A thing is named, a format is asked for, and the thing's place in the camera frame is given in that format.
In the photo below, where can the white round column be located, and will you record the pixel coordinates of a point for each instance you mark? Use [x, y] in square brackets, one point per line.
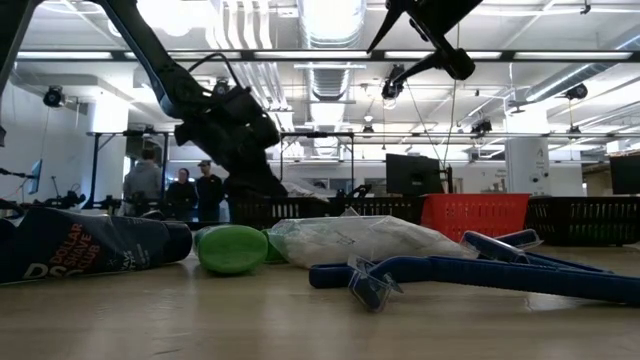
[527, 165]

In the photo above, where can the silver ventilation duct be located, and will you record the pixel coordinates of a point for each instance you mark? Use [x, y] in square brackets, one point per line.
[332, 22]

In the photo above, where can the background black robot arm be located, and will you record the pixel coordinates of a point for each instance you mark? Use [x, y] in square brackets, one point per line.
[357, 191]
[65, 200]

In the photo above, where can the black ceiling camera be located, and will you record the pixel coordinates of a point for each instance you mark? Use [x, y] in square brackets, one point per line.
[481, 127]
[394, 85]
[221, 87]
[53, 96]
[576, 91]

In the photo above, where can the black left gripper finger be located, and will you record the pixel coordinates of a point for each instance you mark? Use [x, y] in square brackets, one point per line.
[270, 182]
[245, 182]

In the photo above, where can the green plastic travel bottle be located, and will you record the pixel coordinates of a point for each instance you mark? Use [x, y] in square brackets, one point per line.
[232, 250]
[274, 247]

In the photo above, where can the black plastic basket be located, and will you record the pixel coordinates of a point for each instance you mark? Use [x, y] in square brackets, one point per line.
[380, 207]
[300, 210]
[585, 220]

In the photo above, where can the small monitor on arm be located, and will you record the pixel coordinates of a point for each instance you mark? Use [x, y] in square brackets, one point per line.
[36, 176]

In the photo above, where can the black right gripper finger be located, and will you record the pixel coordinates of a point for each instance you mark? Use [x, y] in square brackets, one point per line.
[425, 62]
[392, 20]

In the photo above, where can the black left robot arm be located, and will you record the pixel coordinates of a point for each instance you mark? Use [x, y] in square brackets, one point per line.
[145, 50]

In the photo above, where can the dark Dollar Shave Club tube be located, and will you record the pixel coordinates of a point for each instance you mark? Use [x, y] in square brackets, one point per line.
[75, 250]

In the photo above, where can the person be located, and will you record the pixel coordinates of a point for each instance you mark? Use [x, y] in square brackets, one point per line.
[181, 195]
[142, 185]
[210, 190]

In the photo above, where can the red plastic basket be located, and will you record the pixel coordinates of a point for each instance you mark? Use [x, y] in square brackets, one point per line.
[475, 215]

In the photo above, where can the black computer monitor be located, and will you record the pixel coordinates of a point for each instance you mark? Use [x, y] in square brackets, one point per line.
[627, 175]
[412, 175]

